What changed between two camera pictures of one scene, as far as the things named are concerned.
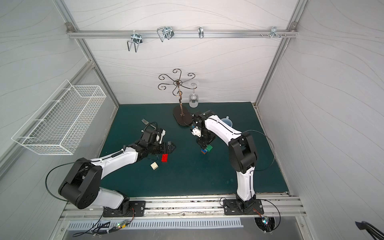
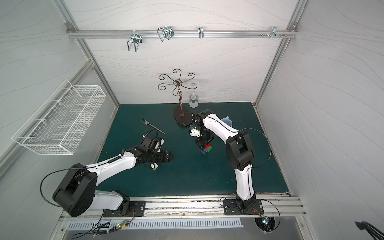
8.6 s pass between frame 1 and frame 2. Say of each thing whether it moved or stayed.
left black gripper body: moved
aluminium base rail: stayed
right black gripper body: stayed
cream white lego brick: stayed
